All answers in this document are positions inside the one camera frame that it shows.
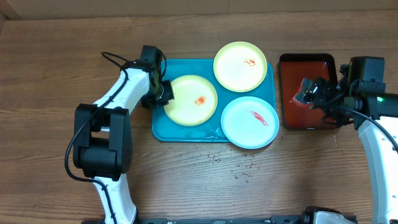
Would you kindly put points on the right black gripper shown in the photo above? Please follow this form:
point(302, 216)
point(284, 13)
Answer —
point(315, 93)

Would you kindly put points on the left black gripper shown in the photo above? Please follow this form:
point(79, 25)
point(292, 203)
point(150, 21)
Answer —
point(169, 96)

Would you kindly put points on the red wet sponge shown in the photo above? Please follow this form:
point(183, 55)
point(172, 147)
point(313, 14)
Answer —
point(298, 97)

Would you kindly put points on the yellow plate with ketchup spot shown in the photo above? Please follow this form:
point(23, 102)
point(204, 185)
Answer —
point(195, 100)

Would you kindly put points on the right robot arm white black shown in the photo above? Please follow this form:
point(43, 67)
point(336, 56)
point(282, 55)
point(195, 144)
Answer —
point(373, 113)

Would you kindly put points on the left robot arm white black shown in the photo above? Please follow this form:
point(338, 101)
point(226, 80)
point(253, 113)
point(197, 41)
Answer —
point(100, 151)

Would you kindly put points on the red black lacquer tray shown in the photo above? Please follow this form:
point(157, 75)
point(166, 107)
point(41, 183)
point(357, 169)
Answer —
point(293, 68)

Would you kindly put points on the teal plastic tray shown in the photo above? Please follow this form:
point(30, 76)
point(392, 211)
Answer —
point(164, 129)

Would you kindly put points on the light blue plate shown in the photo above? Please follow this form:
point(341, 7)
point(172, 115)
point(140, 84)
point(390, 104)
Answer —
point(249, 122)

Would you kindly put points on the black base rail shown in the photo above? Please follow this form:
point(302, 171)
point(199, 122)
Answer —
point(276, 219)

